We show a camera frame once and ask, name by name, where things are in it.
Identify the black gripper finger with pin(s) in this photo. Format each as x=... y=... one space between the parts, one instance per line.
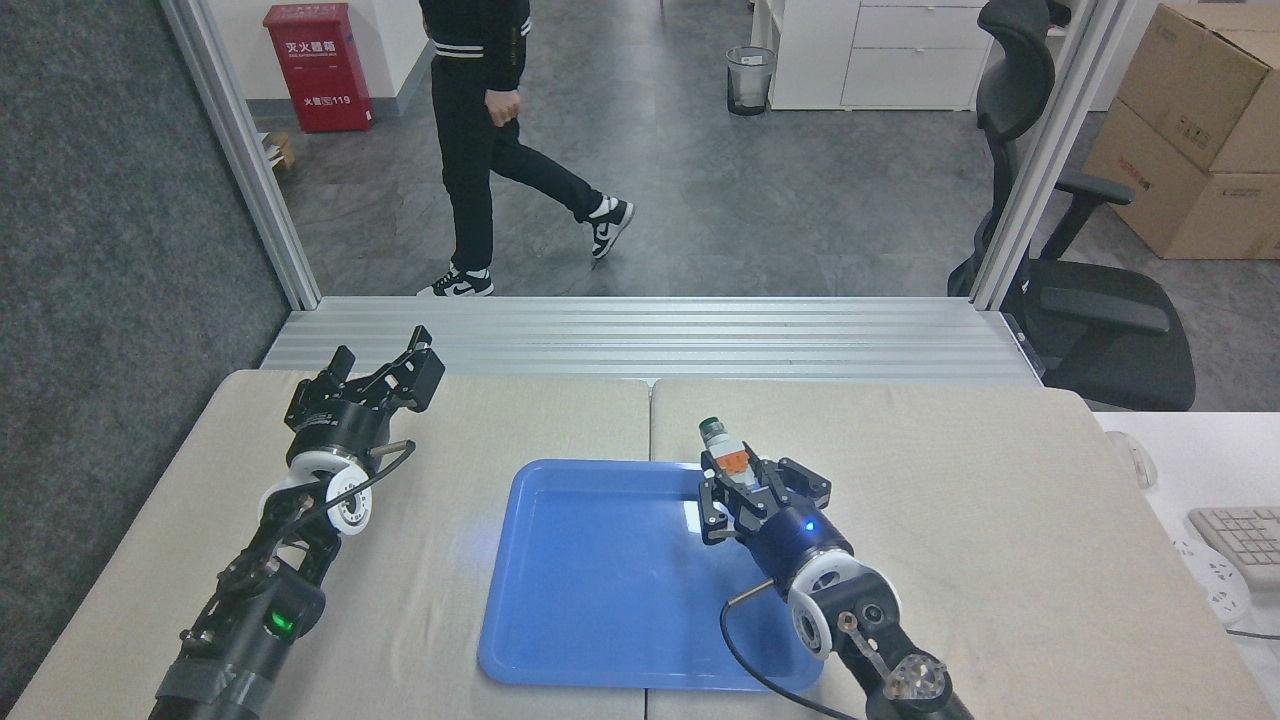
x=415 y=375
x=722 y=515
x=322 y=385
x=800 y=485

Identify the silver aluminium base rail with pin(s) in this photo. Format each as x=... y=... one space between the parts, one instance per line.
x=640 y=335

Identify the grey orange switch part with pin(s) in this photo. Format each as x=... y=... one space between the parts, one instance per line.
x=728 y=455

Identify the large brown cardboard box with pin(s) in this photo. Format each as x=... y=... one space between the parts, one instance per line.
x=1210 y=80

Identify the red fire extinguisher box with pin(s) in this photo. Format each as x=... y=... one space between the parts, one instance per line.
x=318 y=70

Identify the grey mesh waste bin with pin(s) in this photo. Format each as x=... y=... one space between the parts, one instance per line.
x=750 y=82

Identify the small flat cardboard piece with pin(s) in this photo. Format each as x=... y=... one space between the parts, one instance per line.
x=278 y=152

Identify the white power strip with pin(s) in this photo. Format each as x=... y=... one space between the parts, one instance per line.
x=1212 y=582

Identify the white drawer cabinet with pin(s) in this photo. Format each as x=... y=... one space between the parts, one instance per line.
x=880 y=55

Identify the white computer mouse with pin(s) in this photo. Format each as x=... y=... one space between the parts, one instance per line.
x=1133 y=458

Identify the silver aluminium post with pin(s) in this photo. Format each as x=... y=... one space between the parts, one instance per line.
x=1045 y=160
x=245 y=160

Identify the blue plastic tray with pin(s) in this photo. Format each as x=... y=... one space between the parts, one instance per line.
x=600 y=590

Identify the person's hand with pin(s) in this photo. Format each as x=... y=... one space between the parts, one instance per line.
x=503 y=106

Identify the brown cardboard box with print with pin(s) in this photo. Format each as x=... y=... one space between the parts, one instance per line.
x=1170 y=200

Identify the white computer keyboard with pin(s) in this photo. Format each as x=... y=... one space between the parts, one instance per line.
x=1245 y=540

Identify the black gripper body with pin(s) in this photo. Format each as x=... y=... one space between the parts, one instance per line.
x=338 y=425
x=795 y=540

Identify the black office chair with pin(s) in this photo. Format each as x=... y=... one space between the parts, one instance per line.
x=1110 y=320

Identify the person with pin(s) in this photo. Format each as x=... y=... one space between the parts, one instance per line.
x=475 y=150

